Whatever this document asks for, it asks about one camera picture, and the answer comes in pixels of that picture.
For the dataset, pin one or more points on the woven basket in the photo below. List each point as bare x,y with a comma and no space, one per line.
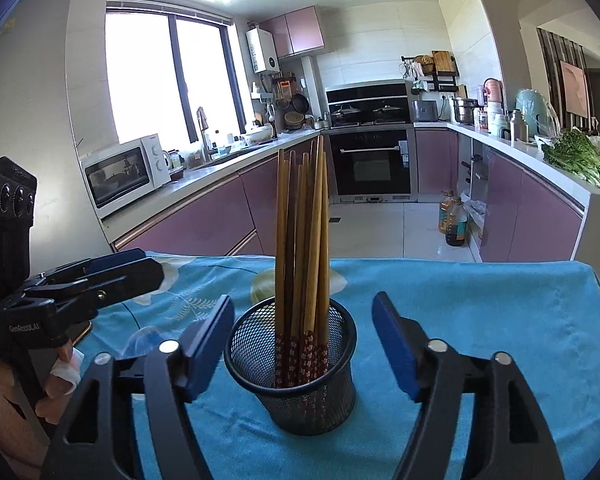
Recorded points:
294,120

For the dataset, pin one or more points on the wooden cutting board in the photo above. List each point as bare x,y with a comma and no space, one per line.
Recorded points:
441,61

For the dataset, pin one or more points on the pink wall picture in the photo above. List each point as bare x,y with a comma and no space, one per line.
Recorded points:
574,87

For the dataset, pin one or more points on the white microwave oven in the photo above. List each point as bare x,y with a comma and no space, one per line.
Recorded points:
120,175

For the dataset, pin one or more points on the pink kettle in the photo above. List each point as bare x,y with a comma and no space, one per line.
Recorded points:
492,92

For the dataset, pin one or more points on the white water heater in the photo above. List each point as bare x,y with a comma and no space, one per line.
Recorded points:
262,50

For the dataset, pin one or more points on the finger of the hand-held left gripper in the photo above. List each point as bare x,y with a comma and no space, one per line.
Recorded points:
130,280
125,258

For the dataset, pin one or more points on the pink wall cabinet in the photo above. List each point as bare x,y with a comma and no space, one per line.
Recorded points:
295,32

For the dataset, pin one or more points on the steel toaster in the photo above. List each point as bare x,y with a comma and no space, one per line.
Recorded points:
425,111

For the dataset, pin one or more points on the copper-edged smartphone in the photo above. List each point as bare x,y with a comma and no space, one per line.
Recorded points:
82,332

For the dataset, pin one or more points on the bunch of wooden chopsticks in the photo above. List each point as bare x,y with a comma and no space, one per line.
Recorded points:
300,260

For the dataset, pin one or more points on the mint green air fryer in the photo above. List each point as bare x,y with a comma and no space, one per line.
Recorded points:
535,110

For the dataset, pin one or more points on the built-in black oven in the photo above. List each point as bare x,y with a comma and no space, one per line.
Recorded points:
370,165

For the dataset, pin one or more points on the hanging frying pan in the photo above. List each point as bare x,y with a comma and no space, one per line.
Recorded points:
300,104

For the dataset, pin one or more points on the kitchen faucet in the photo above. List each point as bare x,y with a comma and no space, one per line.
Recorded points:
203,132

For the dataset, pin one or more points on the kitchen window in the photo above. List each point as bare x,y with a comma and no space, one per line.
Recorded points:
140,75

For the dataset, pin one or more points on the white plastic bag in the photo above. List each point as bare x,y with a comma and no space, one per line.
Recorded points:
475,220

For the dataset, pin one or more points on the pink kitchen base cabinet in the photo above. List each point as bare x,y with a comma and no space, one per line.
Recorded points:
205,215
525,215

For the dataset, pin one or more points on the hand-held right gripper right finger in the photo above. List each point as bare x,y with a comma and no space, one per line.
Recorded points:
395,350

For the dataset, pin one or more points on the black mesh holder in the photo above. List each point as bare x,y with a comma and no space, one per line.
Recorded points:
305,410

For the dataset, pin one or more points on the white bowl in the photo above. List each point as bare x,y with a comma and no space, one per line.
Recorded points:
257,134

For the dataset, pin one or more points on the blue floral tablecloth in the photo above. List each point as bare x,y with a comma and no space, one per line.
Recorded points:
480,335

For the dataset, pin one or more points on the black wall rack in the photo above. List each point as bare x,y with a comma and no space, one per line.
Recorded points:
440,82

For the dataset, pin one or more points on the steel stockpot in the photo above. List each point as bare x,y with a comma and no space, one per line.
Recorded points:
465,111

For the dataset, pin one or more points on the person's left hand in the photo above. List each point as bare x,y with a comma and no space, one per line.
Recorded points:
55,400

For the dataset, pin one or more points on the steel thermos bottle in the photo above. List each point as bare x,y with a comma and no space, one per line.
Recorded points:
519,126

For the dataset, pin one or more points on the green leafy vegetables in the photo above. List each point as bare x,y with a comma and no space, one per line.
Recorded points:
577,157

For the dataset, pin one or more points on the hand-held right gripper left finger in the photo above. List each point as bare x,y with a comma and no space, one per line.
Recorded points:
207,355

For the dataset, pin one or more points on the black range hood stove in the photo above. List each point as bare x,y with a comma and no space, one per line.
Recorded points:
367,92

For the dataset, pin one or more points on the black lidded pot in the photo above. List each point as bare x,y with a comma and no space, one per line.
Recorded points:
346,111
387,111

